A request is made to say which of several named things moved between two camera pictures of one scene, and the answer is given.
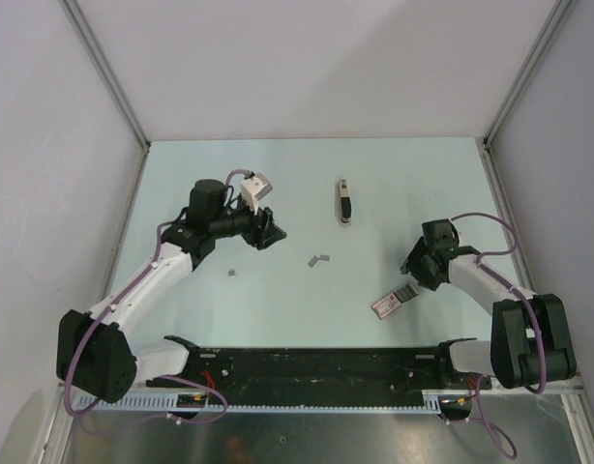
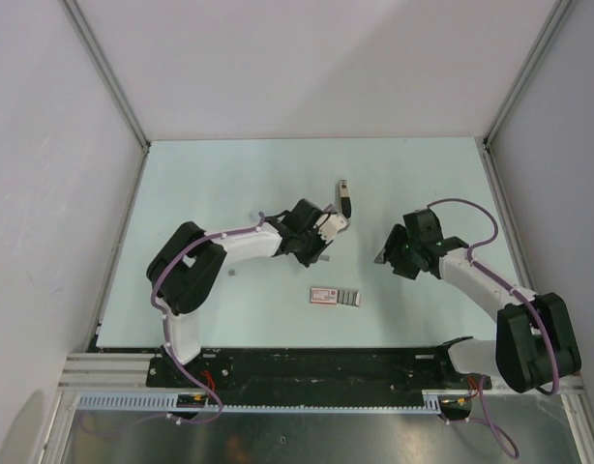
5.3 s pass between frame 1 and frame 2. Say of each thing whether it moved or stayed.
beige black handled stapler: stayed
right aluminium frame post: stayed
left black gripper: moved
